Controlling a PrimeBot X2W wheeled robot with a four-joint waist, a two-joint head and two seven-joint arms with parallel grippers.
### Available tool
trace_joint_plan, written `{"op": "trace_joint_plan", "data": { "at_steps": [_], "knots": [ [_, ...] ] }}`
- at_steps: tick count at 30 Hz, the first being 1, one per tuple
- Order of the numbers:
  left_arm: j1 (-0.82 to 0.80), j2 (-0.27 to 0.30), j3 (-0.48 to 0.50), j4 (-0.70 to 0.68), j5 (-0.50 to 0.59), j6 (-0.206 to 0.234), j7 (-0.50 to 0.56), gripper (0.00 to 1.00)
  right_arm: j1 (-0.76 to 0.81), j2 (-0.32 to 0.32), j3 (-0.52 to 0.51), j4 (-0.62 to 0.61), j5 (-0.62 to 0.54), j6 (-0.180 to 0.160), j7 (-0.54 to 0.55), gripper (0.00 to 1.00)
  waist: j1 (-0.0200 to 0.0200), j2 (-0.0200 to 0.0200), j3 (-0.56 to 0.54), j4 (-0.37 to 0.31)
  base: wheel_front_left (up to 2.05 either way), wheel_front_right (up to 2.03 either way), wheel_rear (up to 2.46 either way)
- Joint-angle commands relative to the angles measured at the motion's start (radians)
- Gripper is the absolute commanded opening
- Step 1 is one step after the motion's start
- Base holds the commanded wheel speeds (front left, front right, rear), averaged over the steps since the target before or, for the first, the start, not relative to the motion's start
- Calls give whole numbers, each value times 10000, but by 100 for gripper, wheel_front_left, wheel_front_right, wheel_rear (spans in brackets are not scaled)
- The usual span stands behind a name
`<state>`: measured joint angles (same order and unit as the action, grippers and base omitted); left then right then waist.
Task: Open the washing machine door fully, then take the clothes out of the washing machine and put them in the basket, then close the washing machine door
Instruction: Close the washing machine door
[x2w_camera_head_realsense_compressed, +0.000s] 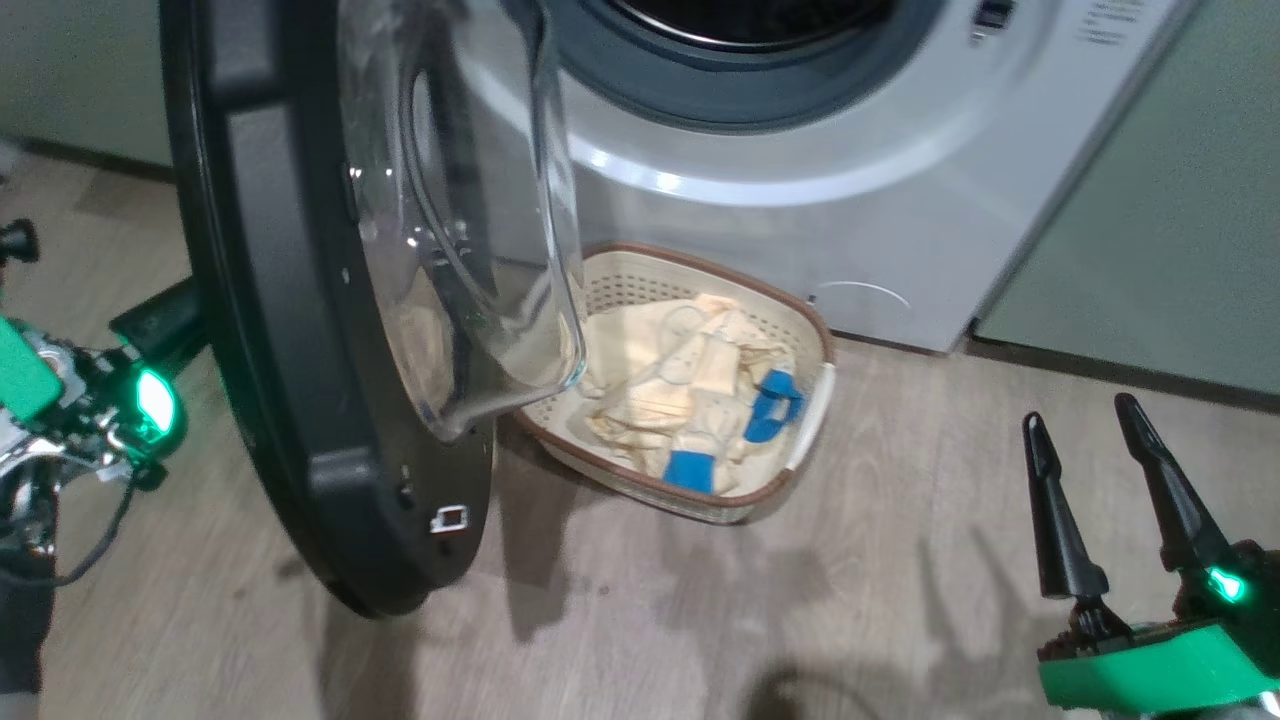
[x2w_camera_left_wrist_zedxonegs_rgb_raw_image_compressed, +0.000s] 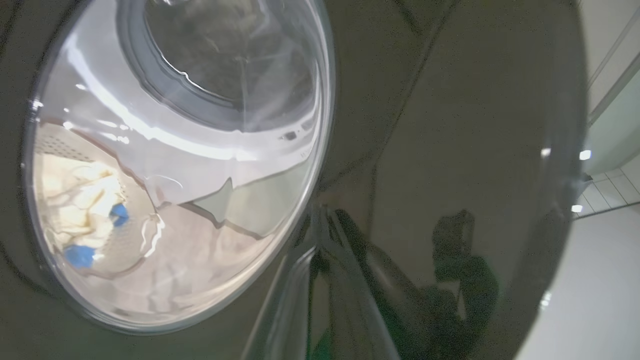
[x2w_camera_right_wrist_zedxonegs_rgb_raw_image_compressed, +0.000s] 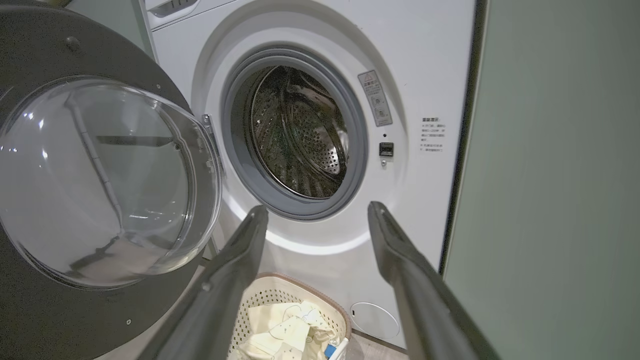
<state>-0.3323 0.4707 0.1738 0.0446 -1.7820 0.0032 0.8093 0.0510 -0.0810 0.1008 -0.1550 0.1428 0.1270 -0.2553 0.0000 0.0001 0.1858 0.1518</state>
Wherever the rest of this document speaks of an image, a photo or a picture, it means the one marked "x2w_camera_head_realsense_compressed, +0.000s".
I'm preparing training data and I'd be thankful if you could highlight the left gripper black green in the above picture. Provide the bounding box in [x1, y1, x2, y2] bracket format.
[0, 279, 210, 491]

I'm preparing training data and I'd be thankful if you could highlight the right gripper black green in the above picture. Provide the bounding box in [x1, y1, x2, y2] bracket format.
[1021, 392, 1280, 717]

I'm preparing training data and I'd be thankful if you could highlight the black round washing machine door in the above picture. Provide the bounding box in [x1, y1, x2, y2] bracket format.
[158, 0, 591, 619]

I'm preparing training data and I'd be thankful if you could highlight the beige garment with blue patches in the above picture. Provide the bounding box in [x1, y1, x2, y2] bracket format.
[580, 293, 807, 495]

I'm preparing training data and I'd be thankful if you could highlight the white front-load washing machine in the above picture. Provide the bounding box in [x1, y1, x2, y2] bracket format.
[455, 0, 1201, 355]

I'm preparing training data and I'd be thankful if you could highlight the cream perforated laundry basket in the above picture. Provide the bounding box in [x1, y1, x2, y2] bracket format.
[512, 242, 837, 527]

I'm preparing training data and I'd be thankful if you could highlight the grey-green cabinet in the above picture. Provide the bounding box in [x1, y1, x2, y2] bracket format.
[975, 0, 1280, 413]
[0, 0, 177, 183]

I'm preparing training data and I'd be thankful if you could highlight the thin dark wire loop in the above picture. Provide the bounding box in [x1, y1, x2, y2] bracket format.
[48, 468, 143, 588]

